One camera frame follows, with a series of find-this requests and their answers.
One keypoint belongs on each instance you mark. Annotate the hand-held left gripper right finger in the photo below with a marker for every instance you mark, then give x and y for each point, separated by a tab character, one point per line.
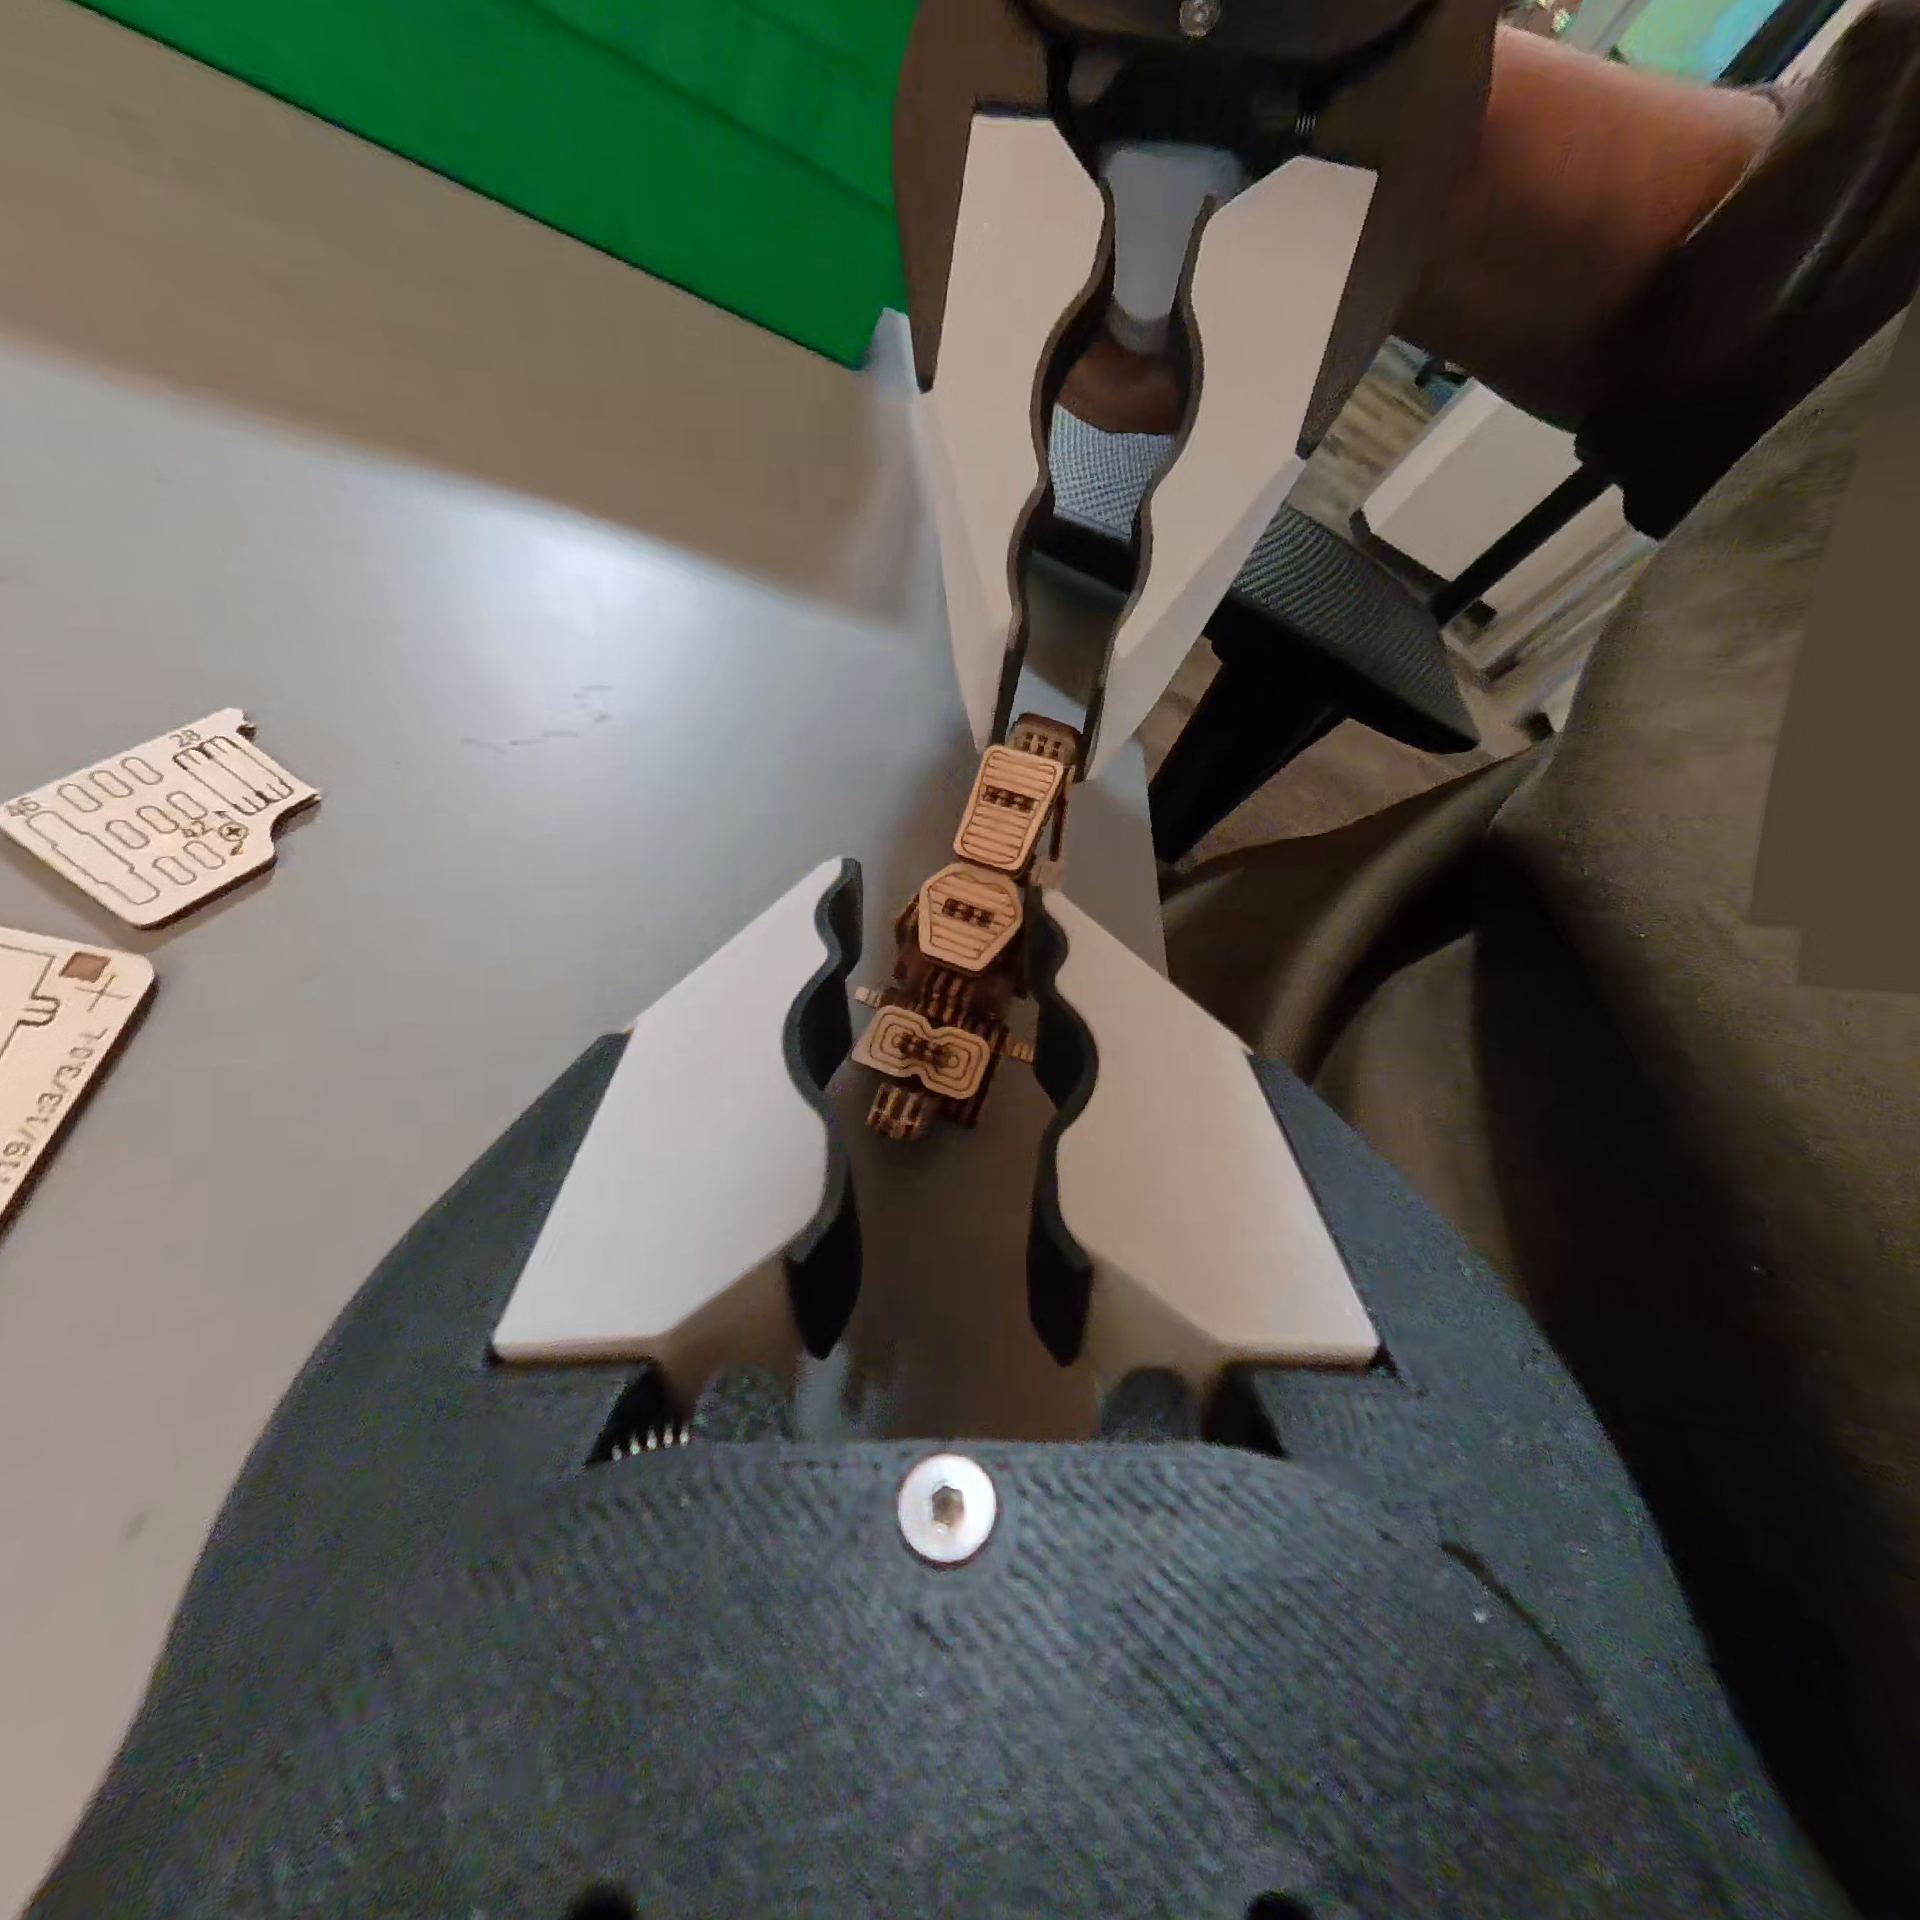
1201	1200

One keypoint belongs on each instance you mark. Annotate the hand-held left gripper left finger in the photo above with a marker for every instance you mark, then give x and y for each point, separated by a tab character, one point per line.
674	1186

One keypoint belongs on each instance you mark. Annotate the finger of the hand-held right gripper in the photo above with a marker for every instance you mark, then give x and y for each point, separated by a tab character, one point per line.
1003	271
1277	331

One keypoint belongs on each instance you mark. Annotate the small wooden puzzle model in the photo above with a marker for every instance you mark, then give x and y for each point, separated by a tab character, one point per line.
968	915

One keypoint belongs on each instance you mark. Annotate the person's right hand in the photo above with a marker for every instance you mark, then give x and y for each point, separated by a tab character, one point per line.
1118	389

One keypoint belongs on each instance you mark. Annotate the white box stand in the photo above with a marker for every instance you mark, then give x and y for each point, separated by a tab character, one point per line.
1483	480

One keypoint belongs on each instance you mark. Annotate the black mesh chair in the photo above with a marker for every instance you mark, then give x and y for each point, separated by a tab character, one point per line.
1350	630

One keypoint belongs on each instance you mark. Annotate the green plastic bin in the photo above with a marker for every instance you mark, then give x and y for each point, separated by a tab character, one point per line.
525	119

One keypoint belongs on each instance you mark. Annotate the large wooden parts sheet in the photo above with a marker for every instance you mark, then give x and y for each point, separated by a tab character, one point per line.
59	1050

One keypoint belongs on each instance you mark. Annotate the small wooden parts card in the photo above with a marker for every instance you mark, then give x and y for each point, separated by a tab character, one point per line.
135	827

